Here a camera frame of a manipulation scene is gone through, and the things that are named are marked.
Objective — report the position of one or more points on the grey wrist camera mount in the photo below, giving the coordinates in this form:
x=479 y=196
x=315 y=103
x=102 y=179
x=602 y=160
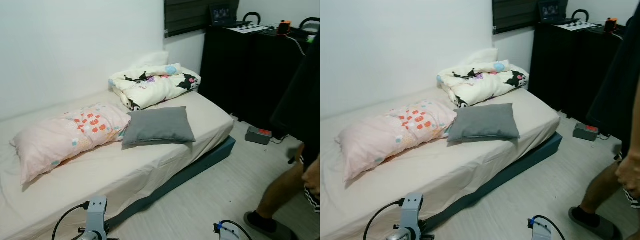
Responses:
x=96 y=215
x=539 y=231
x=411 y=210
x=227 y=234

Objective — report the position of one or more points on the black window blind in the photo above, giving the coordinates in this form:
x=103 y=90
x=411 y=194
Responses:
x=515 y=12
x=190 y=15

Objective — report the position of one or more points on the green white device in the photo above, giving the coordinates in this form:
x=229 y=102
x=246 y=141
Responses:
x=311 y=38

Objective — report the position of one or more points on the pink floral pillow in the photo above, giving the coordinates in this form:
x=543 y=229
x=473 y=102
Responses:
x=60 y=140
x=385 y=135

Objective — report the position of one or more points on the folded cartoon print blanket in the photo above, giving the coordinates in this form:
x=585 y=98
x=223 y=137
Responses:
x=482 y=82
x=155 y=87

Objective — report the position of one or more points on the white pillow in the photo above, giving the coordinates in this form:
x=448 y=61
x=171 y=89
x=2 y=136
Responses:
x=152 y=59
x=482 y=56

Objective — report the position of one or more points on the standing person left hand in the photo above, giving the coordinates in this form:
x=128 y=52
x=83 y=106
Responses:
x=312 y=172
x=630 y=175

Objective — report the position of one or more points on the black cabinet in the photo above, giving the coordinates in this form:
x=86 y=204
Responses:
x=592 y=75
x=272 y=85
x=552 y=70
x=225 y=75

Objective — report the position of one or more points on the black white checkerboard sheet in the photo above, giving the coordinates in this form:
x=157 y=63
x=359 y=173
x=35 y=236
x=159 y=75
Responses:
x=577 y=24
x=248 y=28

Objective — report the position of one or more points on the grey slide sandal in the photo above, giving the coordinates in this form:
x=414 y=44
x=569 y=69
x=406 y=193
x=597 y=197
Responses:
x=280 y=232
x=605 y=229

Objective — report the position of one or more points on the beige sheeted bed mattress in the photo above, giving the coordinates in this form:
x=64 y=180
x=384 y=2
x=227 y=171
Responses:
x=150 y=165
x=475 y=160

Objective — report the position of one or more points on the grey box with red label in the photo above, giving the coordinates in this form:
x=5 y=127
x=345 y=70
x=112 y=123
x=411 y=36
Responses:
x=585 y=132
x=257 y=136

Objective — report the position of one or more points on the orange black handheld device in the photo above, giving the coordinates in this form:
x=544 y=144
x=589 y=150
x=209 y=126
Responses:
x=611 y=25
x=284 y=27

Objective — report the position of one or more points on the standing person in dark shirt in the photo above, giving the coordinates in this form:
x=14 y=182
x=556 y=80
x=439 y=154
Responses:
x=300 y=100
x=615 y=90

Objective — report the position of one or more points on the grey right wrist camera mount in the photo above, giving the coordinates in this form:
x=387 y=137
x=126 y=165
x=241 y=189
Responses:
x=227 y=234
x=539 y=231

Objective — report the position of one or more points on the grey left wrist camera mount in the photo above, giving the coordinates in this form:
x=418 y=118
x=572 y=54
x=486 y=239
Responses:
x=96 y=215
x=411 y=210

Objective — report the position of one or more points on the grey pillow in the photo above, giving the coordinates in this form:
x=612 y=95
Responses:
x=157 y=126
x=482 y=122

